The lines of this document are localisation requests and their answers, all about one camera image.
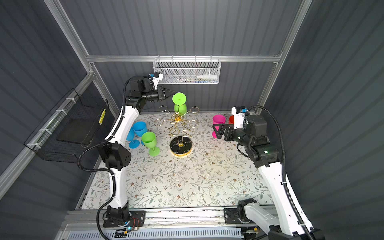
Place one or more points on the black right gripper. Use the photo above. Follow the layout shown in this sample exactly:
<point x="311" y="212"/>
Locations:
<point x="229" y="128"/>

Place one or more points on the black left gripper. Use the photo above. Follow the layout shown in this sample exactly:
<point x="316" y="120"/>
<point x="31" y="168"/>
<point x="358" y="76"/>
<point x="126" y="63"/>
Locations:
<point x="167" y="90"/>

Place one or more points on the pink wine glass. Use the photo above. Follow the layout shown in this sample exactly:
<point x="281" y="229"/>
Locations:
<point x="218" y="119"/>

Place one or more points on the green wine glass back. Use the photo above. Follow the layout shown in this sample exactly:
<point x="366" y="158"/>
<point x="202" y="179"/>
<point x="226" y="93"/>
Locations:
<point x="179" y="100"/>

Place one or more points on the green wine glass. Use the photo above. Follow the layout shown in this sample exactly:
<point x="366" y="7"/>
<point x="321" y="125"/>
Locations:
<point x="179" y="100"/>
<point x="150" y="141"/>

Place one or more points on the red wine glass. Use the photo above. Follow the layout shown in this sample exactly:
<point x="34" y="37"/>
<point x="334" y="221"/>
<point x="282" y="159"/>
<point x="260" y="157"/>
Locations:
<point x="231" y="120"/>

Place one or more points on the blue wine glass front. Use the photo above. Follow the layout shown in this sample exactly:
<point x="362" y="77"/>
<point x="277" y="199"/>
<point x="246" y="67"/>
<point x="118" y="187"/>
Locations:
<point x="139" y="129"/>

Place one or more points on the blue wine glass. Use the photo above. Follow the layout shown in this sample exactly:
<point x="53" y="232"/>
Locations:
<point x="132" y="139"/>
<point x="139" y="129"/>

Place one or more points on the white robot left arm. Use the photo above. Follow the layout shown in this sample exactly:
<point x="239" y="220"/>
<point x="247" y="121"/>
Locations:
<point x="136" y="92"/>

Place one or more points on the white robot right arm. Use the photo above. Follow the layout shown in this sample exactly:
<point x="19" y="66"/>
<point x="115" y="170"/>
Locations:
<point x="291" y="223"/>

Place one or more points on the gold wine glass rack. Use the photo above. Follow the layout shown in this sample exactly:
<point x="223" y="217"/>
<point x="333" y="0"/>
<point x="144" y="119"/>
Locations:
<point x="181" y="144"/>

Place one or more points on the white marker in basket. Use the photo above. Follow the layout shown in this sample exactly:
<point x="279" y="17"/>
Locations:
<point x="208" y="77"/>

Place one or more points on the yellow item in black basket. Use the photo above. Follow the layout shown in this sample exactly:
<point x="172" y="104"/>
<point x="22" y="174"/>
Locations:
<point x="102" y="116"/>

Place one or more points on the black plate in basket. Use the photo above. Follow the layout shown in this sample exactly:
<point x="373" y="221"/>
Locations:
<point x="78" y="131"/>

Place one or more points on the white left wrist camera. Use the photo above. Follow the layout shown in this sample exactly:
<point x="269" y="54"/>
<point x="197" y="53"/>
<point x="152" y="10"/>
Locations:
<point x="155" y="79"/>

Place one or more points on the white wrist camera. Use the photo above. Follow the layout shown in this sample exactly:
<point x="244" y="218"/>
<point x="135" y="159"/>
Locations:
<point x="155" y="79"/>
<point x="240" y="114"/>

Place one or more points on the white wire mesh basket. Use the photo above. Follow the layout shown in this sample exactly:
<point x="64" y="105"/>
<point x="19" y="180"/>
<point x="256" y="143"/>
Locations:
<point x="186" y="72"/>

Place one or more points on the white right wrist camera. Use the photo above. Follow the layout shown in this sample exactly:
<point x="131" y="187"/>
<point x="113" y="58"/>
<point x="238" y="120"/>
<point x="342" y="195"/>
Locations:
<point x="240" y="114"/>

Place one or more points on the black wire basket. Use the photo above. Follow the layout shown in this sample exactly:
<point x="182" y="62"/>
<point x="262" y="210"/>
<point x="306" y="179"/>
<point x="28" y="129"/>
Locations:
<point x="43" y="141"/>

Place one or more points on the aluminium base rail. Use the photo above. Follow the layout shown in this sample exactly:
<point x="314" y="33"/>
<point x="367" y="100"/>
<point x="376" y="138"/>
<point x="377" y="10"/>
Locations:
<point x="198" y="223"/>

